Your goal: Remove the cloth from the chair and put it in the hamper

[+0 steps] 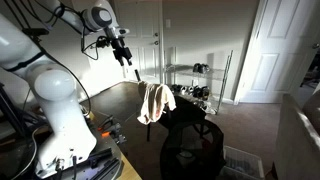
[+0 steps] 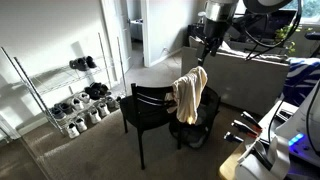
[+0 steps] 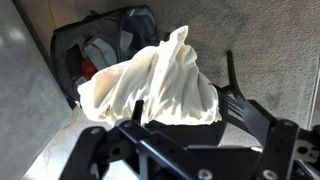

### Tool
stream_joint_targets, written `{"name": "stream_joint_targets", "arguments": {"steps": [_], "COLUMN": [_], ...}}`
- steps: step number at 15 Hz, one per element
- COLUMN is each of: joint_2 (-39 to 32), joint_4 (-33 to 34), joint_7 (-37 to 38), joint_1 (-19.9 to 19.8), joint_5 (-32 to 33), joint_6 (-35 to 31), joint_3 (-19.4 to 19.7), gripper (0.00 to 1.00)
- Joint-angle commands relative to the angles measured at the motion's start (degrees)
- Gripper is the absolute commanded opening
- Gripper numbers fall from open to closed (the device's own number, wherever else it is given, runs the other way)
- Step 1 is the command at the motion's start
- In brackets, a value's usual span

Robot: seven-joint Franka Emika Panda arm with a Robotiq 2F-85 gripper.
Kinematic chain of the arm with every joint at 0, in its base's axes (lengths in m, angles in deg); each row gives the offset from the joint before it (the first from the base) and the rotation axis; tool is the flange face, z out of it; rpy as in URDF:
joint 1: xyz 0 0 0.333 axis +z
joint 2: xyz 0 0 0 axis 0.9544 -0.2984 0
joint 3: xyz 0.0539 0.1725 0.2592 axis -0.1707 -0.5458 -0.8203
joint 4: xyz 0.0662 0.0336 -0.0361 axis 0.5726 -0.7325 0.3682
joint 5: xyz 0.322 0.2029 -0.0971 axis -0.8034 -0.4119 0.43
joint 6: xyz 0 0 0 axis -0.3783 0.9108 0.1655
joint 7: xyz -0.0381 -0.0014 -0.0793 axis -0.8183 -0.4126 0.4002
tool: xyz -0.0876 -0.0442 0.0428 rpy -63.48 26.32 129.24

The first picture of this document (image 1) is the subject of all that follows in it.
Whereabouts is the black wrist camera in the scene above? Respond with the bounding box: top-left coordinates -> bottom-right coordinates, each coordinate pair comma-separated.
95,35 -> 111,49

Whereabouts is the black sneaker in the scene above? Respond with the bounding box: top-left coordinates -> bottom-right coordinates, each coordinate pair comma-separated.
192,85 -> 202,99
199,85 -> 211,101

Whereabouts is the black wooden chair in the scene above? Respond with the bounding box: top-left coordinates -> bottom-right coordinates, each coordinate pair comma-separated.
134,68 -> 208,142

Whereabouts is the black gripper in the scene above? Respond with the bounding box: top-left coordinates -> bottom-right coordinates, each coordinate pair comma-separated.
110,37 -> 134,67

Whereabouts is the white sneaker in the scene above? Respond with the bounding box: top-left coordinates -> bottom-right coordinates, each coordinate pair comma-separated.
196,99 -> 218,116
180,85 -> 194,97

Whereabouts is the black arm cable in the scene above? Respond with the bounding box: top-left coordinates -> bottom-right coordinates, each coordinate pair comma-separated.
79,28 -> 101,62

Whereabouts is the white door with knobs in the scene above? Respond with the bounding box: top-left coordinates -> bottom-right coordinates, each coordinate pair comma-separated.
114,0 -> 165,85

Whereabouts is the black mesh hamper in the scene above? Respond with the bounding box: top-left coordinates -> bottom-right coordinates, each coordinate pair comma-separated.
159,118 -> 227,180

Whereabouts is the chrome wire shoe rack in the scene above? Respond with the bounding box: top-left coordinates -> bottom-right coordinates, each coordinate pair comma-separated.
163,49 -> 234,116

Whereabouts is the black shoe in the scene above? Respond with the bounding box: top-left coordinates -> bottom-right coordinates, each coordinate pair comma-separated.
192,62 -> 203,74
199,63 -> 211,75

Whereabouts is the cream cloth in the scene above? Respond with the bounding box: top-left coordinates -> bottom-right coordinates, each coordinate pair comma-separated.
136,80 -> 177,126

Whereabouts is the white plastic laundry basket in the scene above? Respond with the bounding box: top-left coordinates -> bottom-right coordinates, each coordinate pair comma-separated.
220,145 -> 266,180

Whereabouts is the orange handled bar clamp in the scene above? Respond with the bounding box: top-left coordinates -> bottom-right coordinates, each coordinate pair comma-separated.
100,122 -> 128,145
96,114 -> 116,133

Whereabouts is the white panel door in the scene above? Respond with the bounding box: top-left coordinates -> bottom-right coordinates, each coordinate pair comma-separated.
233,0 -> 320,105

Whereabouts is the black tripod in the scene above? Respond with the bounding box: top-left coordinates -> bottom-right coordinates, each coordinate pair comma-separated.
0,82 -> 29,141

